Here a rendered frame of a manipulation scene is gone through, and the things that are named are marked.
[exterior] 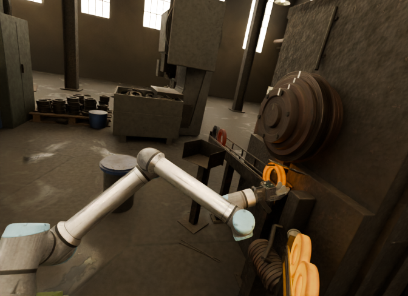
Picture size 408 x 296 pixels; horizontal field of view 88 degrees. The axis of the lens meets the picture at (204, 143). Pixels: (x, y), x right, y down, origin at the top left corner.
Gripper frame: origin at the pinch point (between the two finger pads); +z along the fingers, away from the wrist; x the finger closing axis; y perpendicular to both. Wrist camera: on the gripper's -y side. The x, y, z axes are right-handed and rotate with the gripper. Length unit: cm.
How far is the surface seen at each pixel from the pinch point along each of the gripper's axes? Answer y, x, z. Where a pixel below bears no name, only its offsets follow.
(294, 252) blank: 0.1, -33.3, -19.3
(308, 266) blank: 13, -47, -25
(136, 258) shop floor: -49, 30, -93
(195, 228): -62, 55, -49
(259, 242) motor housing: -15.7, -12.7, -23.4
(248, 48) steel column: 59, 650, 281
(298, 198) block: 5.9, -13.8, -3.7
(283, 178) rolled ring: 4.6, 4.5, 0.3
